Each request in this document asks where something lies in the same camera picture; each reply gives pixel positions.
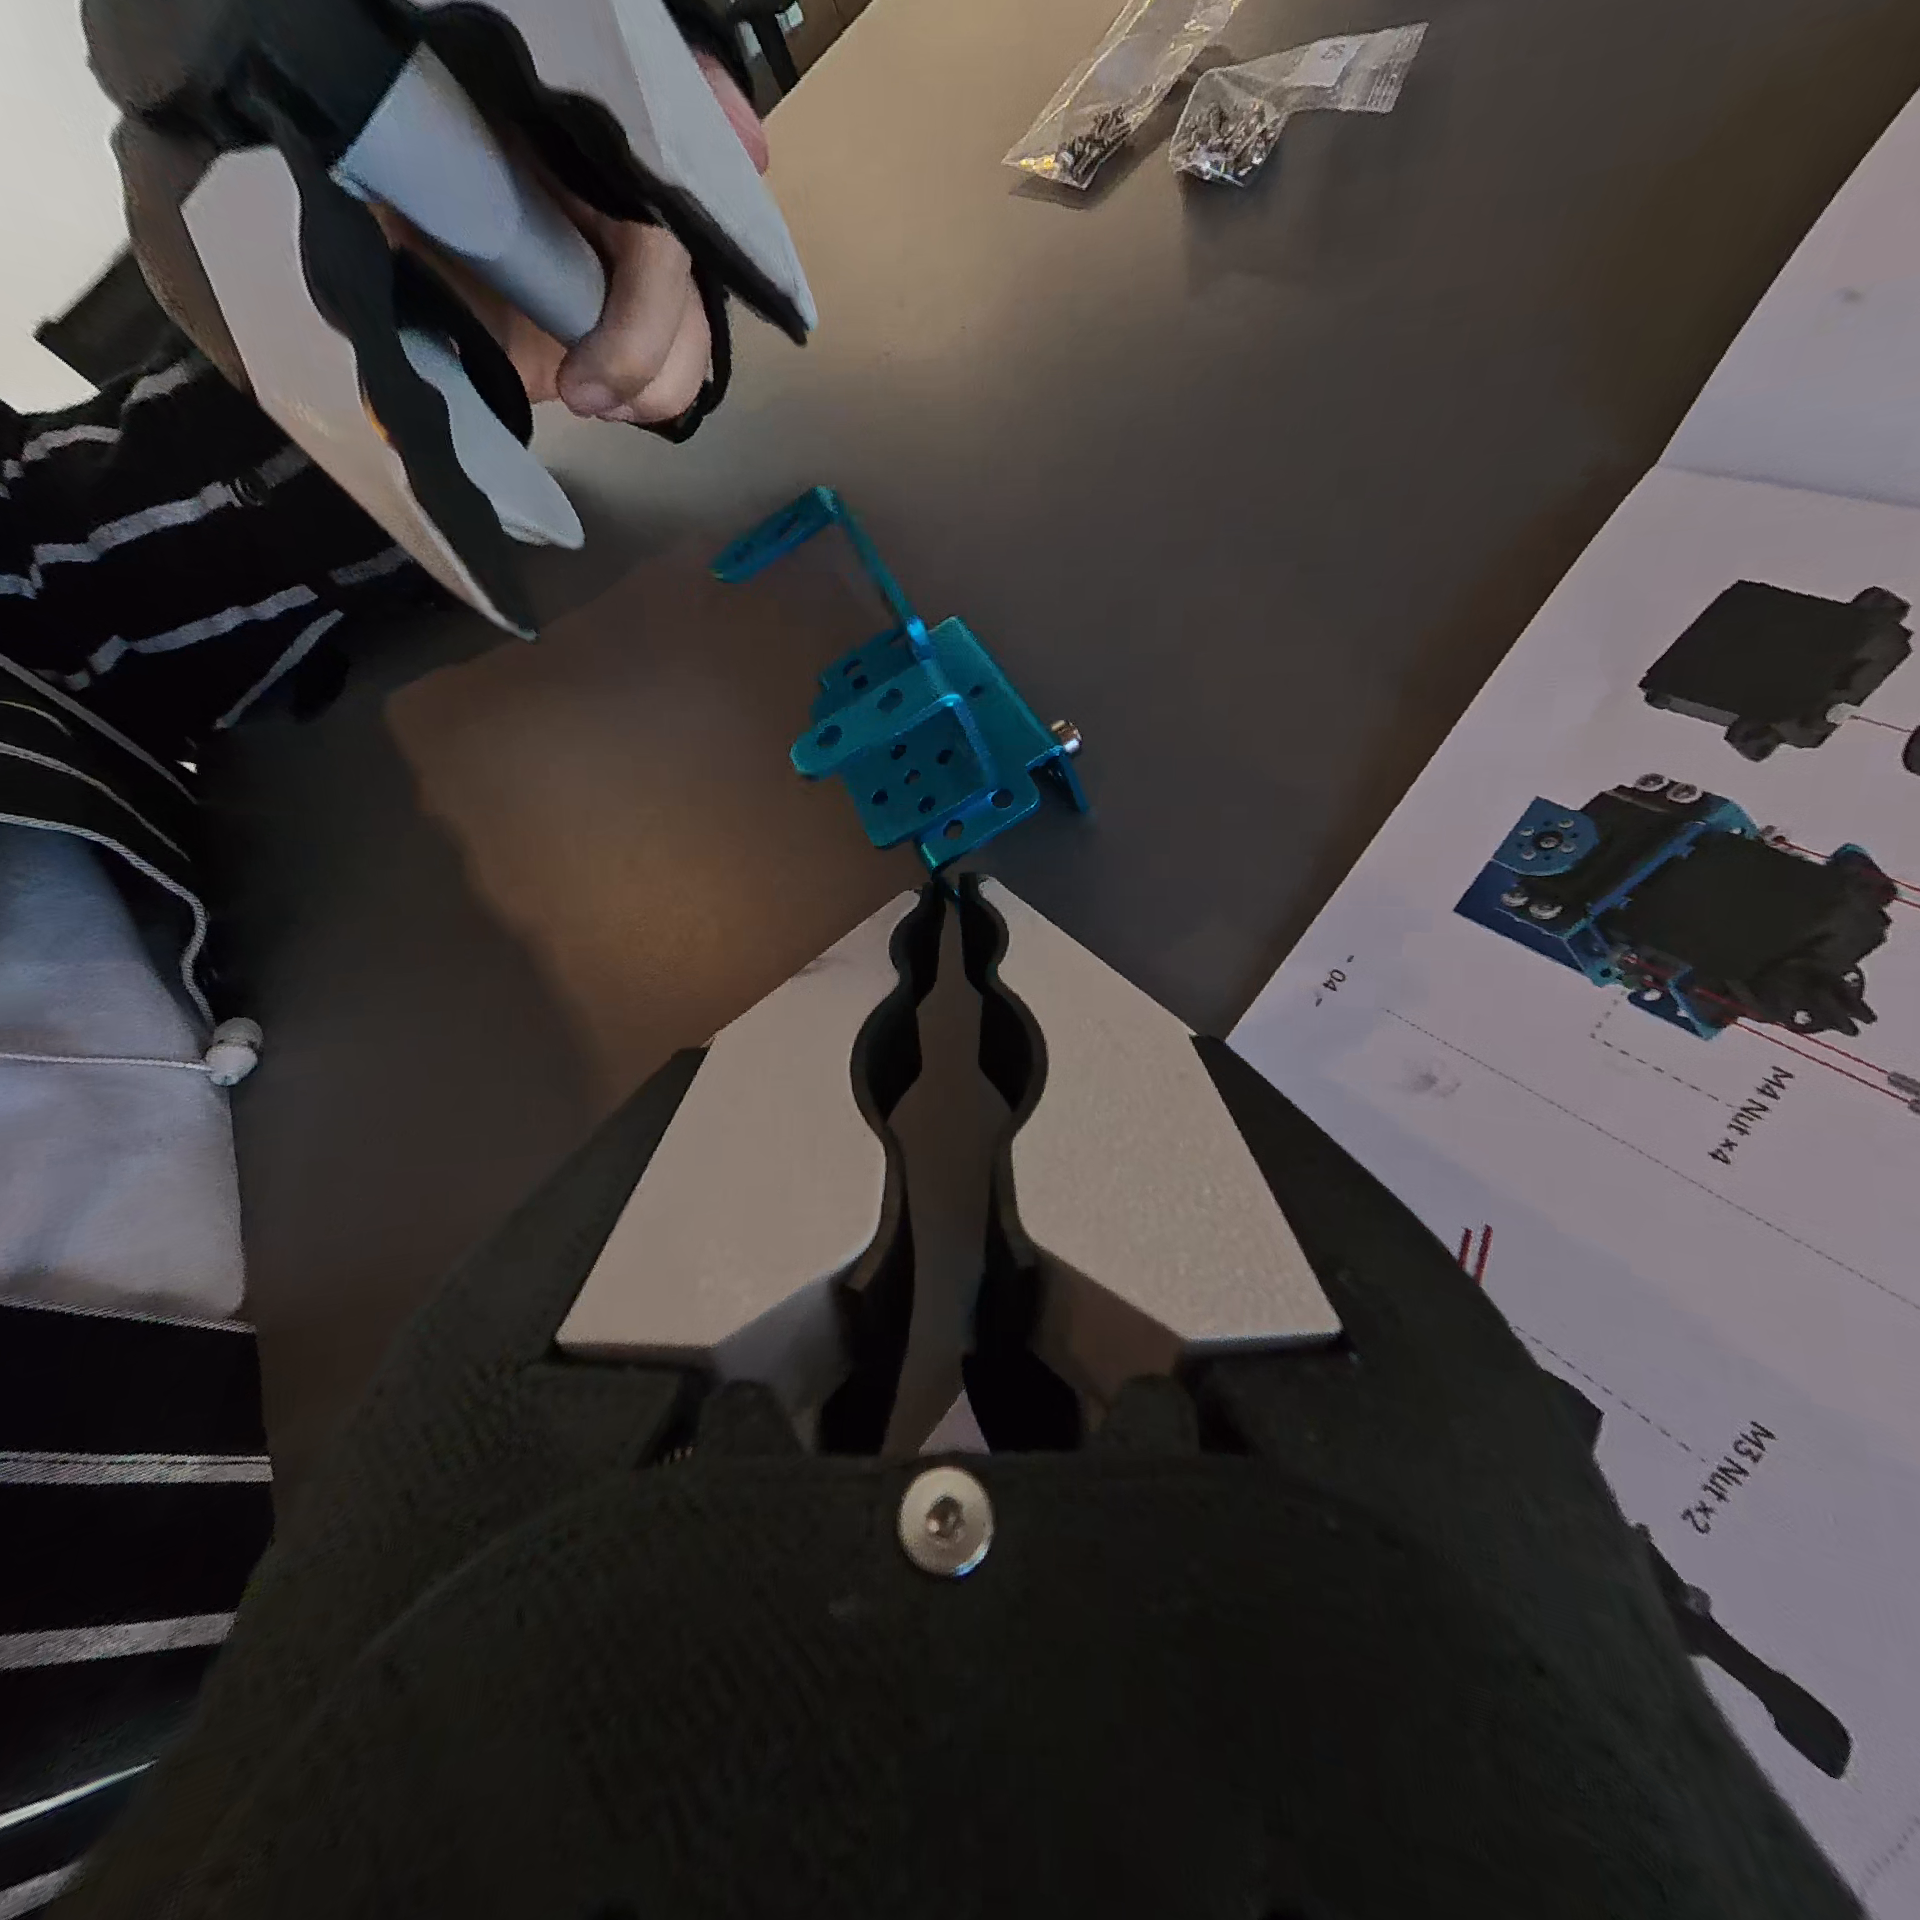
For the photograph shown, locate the dark grey desk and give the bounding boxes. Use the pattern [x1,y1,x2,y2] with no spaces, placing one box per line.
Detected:
[198,0,1920,1516]

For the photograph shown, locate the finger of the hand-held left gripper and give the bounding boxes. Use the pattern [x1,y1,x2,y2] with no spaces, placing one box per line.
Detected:
[175,135,544,637]
[425,0,821,347]

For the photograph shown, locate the blue metal bracket assembly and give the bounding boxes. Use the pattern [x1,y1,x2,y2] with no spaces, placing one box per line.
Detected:
[710,488,1089,876]

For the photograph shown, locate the printed instruction manual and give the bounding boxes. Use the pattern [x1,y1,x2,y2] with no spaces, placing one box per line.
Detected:
[1229,82,1920,1920]

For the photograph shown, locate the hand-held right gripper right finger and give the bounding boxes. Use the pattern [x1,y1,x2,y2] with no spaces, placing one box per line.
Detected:
[955,876,1344,1453]

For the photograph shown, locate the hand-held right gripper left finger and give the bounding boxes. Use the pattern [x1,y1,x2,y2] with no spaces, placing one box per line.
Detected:
[555,880,955,1453]

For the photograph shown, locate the clear bag of screws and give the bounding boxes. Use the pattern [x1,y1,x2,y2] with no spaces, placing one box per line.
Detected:
[998,0,1246,188]
[1171,25,1430,180]

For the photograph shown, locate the person's left hand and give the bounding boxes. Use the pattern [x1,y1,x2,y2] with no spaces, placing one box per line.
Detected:
[517,221,715,432]

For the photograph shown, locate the person's torso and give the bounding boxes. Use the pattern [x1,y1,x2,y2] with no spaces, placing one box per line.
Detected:
[0,655,275,1920]

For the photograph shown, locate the person's left forearm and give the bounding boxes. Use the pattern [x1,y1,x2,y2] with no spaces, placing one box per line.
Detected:
[0,256,425,755]

